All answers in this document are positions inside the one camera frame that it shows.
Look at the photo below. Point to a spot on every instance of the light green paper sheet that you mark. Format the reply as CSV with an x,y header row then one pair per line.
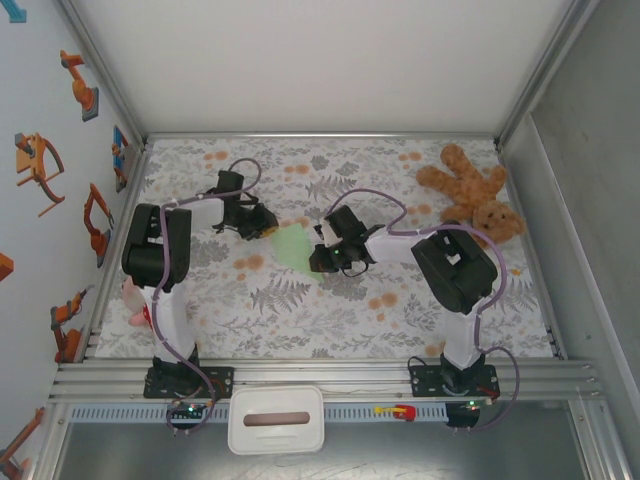
x,y
295,250

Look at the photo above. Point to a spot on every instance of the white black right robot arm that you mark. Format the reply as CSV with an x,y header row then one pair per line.
x,y
455,275

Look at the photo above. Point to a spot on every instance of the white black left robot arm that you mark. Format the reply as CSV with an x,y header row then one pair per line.
x,y
150,250

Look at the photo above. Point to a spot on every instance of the floral print tablecloth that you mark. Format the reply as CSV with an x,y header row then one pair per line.
x,y
300,320

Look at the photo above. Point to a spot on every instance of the pink plush red dotted dress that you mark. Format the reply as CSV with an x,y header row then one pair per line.
x,y
132,300

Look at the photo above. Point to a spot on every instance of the brown teddy bear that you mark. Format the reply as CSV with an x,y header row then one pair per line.
x,y
470,190

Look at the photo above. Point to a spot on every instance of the red yellow small tool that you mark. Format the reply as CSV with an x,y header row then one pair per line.
x,y
400,411

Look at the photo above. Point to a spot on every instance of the white plastic tissue box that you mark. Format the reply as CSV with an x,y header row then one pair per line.
x,y
275,435

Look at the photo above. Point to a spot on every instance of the small circuit board with LED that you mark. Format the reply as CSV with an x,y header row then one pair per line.
x,y
190,410
475,404

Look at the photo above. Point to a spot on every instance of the aluminium extrusion frame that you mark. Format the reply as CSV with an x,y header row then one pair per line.
x,y
325,375

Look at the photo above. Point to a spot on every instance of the blue orange machine wall sticker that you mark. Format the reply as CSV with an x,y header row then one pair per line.
x,y
120,150

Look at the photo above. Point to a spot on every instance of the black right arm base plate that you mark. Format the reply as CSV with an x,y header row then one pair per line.
x,y
425,382

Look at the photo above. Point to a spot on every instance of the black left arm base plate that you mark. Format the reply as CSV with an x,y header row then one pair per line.
x,y
222,382

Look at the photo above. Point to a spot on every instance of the orange grey gripper wall sticker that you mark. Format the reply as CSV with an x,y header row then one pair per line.
x,y
30,165

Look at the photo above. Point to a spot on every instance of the orange block wall sticker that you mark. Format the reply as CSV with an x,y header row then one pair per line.
x,y
5,267

